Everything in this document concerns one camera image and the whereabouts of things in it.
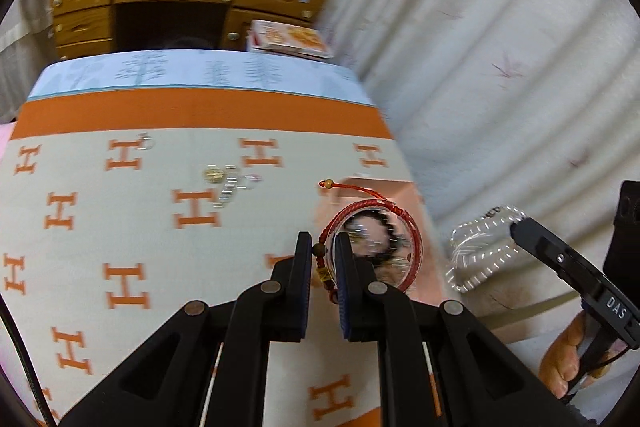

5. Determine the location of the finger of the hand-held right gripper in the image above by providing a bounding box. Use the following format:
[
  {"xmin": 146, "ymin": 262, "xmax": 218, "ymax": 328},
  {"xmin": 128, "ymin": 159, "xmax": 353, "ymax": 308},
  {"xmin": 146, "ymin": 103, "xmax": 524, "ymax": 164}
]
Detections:
[{"xmin": 509, "ymin": 216, "xmax": 607, "ymax": 291}]

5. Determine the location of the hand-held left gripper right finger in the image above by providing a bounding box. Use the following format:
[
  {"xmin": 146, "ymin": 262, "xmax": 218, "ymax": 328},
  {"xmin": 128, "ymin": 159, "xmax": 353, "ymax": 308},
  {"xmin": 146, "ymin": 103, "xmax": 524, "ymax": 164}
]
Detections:
[{"xmin": 334, "ymin": 231, "xmax": 584, "ymax": 427}]

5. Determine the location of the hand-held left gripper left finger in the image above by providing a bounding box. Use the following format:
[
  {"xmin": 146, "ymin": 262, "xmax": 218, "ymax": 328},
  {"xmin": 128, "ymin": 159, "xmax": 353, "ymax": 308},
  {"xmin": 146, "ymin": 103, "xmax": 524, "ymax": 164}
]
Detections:
[{"xmin": 60, "ymin": 232, "xmax": 314, "ymax": 427}]

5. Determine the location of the black bead bracelet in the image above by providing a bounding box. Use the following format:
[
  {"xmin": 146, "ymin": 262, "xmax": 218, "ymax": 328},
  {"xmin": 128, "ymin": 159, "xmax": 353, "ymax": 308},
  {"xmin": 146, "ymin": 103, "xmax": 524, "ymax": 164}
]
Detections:
[{"xmin": 344, "ymin": 211, "xmax": 402, "ymax": 269}]

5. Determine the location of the silver chain jewelry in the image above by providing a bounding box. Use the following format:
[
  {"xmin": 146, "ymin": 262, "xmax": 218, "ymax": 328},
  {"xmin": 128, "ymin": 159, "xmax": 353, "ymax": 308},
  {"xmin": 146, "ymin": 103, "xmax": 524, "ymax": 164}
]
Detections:
[{"xmin": 446, "ymin": 204, "xmax": 527, "ymax": 294}]

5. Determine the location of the red string bracelet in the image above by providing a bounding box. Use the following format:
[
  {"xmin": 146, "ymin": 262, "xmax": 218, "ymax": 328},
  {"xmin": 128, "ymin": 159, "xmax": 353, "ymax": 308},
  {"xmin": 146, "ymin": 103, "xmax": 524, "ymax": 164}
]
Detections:
[{"xmin": 311, "ymin": 178, "xmax": 427, "ymax": 305}]

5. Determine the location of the pink paper box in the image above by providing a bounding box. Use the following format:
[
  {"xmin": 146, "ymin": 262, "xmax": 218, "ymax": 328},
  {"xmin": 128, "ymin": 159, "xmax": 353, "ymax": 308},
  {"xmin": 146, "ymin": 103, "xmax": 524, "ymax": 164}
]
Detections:
[{"xmin": 313, "ymin": 175, "xmax": 437, "ymax": 304}]

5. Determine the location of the person's right hand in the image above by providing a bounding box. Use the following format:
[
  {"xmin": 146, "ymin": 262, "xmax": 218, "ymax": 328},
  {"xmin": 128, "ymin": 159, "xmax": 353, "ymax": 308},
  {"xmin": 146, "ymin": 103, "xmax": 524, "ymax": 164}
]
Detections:
[{"xmin": 538, "ymin": 308, "xmax": 629, "ymax": 401}]

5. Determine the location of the white floral curtain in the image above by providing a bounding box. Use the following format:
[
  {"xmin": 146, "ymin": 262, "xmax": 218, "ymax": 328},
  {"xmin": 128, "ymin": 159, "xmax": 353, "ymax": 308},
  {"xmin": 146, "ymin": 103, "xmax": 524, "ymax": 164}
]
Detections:
[{"xmin": 315, "ymin": 0, "xmax": 640, "ymax": 358}]

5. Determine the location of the light blue tree-print sheet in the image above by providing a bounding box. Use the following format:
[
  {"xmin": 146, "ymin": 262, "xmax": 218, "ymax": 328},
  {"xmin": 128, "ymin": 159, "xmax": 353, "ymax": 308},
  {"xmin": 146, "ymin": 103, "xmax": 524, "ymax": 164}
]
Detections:
[{"xmin": 27, "ymin": 49, "xmax": 377, "ymax": 106}]

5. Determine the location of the orange printed flat box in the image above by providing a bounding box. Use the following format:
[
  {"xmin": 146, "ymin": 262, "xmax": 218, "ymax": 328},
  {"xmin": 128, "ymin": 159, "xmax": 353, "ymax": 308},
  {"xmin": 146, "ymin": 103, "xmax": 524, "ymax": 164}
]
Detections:
[{"xmin": 248, "ymin": 19, "xmax": 335, "ymax": 60}]

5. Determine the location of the gold pendant with chain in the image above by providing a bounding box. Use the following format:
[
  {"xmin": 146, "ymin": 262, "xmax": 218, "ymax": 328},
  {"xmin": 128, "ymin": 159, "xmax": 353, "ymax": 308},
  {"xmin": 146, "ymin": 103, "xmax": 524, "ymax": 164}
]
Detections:
[{"xmin": 201, "ymin": 163, "xmax": 239, "ymax": 208}]

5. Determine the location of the black cable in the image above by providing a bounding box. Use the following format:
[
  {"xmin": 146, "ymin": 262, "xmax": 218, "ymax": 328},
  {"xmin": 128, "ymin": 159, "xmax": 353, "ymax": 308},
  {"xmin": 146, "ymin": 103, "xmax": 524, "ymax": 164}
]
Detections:
[{"xmin": 0, "ymin": 296, "xmax": 59, "ymax": 427}]

